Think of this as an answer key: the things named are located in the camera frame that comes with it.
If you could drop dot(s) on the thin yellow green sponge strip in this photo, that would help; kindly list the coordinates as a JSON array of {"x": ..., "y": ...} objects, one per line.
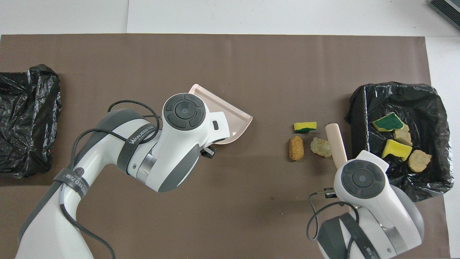
[{"x": 305, "y": 126}]

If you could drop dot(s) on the grey ribbed device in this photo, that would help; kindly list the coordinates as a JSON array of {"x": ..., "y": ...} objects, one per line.
[{"x": 449, "y": 9}]

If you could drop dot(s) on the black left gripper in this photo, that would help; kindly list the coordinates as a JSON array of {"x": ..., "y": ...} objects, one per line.
[{"x": 208, "y": 151}]

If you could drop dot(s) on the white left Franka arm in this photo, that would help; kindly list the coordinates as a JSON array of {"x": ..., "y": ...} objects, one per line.
[{"x": 172, "y": 151}]

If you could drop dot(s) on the toy croissant bread piece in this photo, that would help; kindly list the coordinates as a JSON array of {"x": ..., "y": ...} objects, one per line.
[
  {"x": 403, "y": 136},
  {"x": 419, "y": 160}
]

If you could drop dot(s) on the green topped yellow sponge chunk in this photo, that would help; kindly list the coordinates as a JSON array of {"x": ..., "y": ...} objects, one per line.
[{"x": 388, "y": 122}]

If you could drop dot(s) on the pink plastic dustpan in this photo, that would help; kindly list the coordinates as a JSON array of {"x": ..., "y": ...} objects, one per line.
[{"x": 237, "y": 122}]

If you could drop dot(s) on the brown paper table mat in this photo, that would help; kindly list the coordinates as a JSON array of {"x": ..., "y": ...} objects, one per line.
[{"x": 251, "y": 216}]

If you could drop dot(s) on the plain yellow sponge piece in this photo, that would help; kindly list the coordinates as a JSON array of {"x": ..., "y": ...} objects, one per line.
[{"x": 396, "y": 149}]

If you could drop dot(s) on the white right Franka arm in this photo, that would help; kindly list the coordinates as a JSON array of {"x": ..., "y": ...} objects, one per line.
[{"x": 363, "y": 180}]

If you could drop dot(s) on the brown oval bread roll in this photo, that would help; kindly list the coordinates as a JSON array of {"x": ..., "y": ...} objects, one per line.
[{"x": 296, "y": 148}]

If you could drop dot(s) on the black bag lined bin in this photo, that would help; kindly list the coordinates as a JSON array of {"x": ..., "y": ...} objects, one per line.
[
  {"x": 413, "y": 100},
  {"x": 32, "y": 93}
]

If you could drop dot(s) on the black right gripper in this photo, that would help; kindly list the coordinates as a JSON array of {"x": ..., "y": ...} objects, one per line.
[{"x": 329, "y": 193}]

